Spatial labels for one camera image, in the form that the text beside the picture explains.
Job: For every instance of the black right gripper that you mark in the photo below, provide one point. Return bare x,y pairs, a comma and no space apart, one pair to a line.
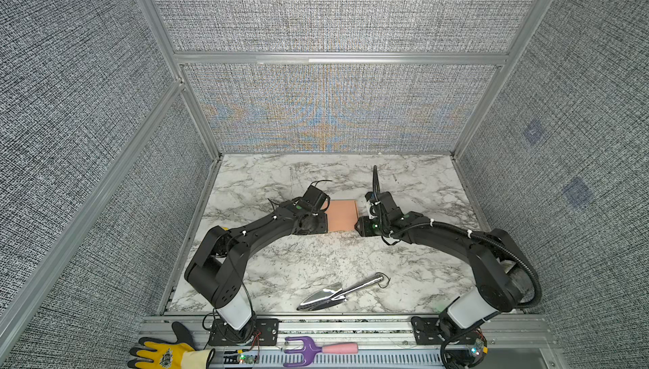
362,227

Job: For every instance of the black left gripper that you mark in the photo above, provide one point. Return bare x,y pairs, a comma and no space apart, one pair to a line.
323,226

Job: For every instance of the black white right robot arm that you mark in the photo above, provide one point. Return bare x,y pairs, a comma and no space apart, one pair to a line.
504,279

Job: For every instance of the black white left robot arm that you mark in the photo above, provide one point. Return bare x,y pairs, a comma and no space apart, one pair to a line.
217,269

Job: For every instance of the silver metal garden trowel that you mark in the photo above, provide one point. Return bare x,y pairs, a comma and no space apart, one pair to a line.
336,294

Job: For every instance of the purple pink garden fork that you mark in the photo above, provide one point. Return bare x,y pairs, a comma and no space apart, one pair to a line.
310,350

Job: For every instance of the yellow black work glove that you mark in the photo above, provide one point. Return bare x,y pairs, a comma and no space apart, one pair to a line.
178,354

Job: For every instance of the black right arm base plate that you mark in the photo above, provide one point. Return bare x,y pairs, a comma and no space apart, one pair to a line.
432,330

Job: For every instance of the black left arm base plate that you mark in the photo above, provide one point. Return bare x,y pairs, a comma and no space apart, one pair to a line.
262,331

